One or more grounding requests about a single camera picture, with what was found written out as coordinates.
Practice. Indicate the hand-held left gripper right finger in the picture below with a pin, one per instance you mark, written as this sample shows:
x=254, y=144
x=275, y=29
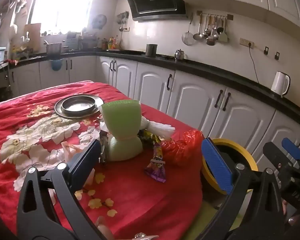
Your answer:
x=217, y=167

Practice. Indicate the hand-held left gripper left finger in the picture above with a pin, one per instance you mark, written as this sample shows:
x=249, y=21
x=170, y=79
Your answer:
x=90, y=155

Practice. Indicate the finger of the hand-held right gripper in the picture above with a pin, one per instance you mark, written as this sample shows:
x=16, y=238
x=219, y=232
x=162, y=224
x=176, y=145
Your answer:
x=275, y=153
x=291, y=150

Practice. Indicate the dark snack wrapper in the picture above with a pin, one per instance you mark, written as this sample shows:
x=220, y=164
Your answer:
x=103, y=145

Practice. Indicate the yellow rimmed trash bin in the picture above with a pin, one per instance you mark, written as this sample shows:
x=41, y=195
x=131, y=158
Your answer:
x=240, y=150

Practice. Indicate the red plastic bag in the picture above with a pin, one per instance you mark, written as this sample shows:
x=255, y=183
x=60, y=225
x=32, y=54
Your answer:
x=185, y=147

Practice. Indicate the green foam net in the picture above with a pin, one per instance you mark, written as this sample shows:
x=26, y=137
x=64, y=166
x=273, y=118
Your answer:
x=120, y=120

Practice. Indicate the purple snack wrapper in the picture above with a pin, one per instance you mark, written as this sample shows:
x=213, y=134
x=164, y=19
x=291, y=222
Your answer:
x=157, y=172

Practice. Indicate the translucent plastic wrapper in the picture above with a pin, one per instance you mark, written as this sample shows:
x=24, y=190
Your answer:
x=103, y=228

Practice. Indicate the clear plastic wrapper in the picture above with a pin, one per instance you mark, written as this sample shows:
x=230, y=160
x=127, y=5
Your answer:
x=142, y=236

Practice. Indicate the person's right hand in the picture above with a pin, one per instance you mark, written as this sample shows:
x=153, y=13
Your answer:
x=293, y=221

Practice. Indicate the yellow-green cloth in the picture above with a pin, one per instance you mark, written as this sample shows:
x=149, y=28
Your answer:
x=207, y=217

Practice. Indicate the shallow metal bowl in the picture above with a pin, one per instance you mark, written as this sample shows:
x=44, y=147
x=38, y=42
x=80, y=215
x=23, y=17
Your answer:
x=77, y=103

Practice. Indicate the large metal plate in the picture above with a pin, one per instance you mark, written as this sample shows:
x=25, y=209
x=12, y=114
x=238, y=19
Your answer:
x=58, y=108

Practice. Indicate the red floral blanket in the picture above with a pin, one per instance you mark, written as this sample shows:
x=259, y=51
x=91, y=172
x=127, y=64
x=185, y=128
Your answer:
x=140, y=192

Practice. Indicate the white electric kettle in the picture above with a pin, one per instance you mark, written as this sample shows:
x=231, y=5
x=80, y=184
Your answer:
x=278, y=82

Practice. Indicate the white base cabinets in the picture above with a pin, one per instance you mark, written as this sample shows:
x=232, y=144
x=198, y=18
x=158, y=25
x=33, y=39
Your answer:
x=190, y=100

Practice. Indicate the blue hanging basket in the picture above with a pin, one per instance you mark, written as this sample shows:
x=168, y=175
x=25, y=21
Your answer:
x=56, y=65

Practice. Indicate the black kitchen countertop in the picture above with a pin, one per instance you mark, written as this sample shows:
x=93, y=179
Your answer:
x=215, y=68

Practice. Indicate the steel cooking pot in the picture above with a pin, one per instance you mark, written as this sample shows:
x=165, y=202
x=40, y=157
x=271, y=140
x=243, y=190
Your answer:
x=53, y=48

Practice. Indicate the orange drink bottle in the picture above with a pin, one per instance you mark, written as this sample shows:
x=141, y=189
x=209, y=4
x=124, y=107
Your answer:
x=111, y=43

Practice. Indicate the steel teapot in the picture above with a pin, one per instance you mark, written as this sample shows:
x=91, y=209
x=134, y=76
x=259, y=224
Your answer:
x=179, y=55

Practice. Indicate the black canister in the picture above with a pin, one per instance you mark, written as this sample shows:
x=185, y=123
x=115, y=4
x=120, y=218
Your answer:
x=151, y=50

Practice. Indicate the dark steel ladle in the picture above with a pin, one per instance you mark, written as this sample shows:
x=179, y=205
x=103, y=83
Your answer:
x=210, y=40

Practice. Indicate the light blue storage box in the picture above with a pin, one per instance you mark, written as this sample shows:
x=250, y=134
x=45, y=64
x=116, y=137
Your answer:
x=0, y=55

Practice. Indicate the wooden cutting board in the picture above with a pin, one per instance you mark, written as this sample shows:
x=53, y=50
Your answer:
x=32, y=32

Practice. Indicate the kitchen window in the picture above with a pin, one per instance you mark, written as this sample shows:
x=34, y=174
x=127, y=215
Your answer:
x=62, y=7

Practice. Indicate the black range hood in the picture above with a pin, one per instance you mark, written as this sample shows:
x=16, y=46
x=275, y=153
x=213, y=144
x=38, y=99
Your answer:
x=152, y=2

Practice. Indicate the black wall hook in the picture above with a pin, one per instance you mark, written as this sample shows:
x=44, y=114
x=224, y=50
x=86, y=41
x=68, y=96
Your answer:
x=265, y=50
x=277, y=56

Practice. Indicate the wall power outlet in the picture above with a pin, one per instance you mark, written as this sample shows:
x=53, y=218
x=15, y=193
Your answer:
x=245, y=42

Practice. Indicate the wall utensil rail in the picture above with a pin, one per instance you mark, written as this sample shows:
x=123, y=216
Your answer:
x=230, y=17

